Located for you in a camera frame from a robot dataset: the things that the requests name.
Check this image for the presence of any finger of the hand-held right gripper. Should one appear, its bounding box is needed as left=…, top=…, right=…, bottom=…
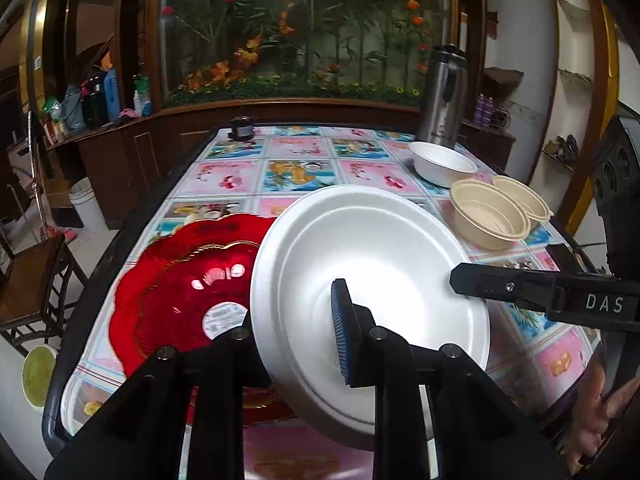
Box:
left=449, top=262, right=567, bottom=312

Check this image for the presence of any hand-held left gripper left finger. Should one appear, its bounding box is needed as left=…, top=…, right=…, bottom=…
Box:
left=45, top=310, right=273, bottom=480

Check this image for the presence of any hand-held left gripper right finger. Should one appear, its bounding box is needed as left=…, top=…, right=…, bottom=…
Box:
left=330, top=277, right=571, bottom=480

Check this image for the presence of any beige ribbed bowl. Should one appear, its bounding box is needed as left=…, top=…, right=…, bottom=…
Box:
left=492, top=175, right=554, bottom=224
left=449, top=178, right=532, bottom=251

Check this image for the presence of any white foam plate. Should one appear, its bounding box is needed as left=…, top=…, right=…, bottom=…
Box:
left=249, top=184, right=494, bottom=453

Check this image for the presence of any white foam bowl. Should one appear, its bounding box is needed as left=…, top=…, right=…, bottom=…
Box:
left=408, top=140, right=479, bottom=189

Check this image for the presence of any person's right hand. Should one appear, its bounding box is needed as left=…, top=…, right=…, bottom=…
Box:
left=570, top=349, right=640, bottom=471

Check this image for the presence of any dark tool on glass shelf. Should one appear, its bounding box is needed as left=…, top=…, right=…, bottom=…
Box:
left=544, top=134, right=581, bottom=163

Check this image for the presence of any red gold-rimmed plate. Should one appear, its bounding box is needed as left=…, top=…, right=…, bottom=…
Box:
left=137, top=241, right=263, bottom=376

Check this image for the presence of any large red scalloped plate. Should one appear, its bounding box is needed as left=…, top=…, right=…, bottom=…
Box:
left=109, top=212, right=296, bottom=428

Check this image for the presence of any black framed table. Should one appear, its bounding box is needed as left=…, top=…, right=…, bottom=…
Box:
left=41, top=125, right=608, bottom=480

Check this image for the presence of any white container with green lid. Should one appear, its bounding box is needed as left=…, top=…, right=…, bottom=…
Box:
left=20, top=343, right=59, bottom=409

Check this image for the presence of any stainless steel thermos jug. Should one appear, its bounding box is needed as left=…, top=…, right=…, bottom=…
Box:
left=416, top=43, right=469, bottom=152

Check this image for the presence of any white plastic bucket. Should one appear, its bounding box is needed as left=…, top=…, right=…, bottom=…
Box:
left=66, top=177, right=109, bottom=234

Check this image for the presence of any wooden chair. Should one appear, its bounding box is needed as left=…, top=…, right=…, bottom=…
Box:
left=0, top=230, right=90, bottom=357

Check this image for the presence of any small black jar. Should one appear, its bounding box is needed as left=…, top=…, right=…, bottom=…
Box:
left=227, top=115, right=256, bottom=142

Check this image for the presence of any dark wooden cabinet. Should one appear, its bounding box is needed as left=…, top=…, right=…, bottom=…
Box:
left=47, top=97, right=517, bottom=228

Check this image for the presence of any white spray bottle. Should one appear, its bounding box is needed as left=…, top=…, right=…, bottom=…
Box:
left=132, top=74, right=154, bottom=117

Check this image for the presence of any blue bottle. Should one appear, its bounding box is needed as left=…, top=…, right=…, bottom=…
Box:
left=104, top=66, right=122, bottom=122

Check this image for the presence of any black flask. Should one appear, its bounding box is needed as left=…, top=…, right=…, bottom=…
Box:
left=81, top=74, right=108, bottom=129

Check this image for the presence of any artificial flower display case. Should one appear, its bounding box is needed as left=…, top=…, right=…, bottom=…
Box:
left=159, top=0, right=448, bottom=108

